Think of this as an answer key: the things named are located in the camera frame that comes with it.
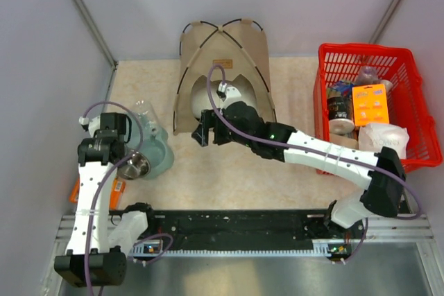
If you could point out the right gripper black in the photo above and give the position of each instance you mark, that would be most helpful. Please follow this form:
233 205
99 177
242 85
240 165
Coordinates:
210 120

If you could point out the cream fluffy pillow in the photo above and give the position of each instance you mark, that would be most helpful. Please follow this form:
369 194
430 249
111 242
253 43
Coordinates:
204 98

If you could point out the clear plastic bottle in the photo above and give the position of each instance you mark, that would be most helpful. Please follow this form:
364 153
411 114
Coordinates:
147 117

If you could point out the teal double pet bowl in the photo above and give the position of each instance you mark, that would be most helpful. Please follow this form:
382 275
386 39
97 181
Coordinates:
158 152

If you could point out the stainless steel bowl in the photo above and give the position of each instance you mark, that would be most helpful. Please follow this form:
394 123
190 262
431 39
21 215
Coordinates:
136 167

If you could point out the black tent pole crossing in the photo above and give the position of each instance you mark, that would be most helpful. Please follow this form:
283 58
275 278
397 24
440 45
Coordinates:
202 65

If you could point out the beige fabric pet tent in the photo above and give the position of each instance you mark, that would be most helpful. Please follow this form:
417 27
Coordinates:
185 122

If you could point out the black tent pole long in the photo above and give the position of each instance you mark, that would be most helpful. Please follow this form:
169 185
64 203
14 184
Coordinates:
244 38

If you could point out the red plastic basket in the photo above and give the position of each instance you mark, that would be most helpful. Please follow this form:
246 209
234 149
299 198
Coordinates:
406 102

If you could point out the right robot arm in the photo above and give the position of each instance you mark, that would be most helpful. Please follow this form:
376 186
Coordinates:
380 176

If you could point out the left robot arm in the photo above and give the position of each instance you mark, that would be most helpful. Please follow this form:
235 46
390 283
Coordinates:
96 256

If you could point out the black pet food can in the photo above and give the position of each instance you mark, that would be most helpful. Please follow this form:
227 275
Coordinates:
340 115

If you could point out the orange snack packet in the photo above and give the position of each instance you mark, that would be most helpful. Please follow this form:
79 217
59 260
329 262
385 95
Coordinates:
118 188

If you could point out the brown paper roll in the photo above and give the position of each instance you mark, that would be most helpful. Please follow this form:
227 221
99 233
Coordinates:
344 141

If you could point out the colourful snack bag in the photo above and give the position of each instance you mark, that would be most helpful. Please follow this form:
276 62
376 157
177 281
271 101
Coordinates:
340 88

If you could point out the orange card package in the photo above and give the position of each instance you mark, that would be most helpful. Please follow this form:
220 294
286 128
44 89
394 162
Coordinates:
370 104

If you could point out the white wrapped bag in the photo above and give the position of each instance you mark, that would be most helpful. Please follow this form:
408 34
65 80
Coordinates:
374 136

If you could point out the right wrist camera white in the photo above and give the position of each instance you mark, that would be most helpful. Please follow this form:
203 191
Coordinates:
228 94

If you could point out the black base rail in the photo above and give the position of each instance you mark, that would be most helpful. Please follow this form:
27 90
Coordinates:
244 233

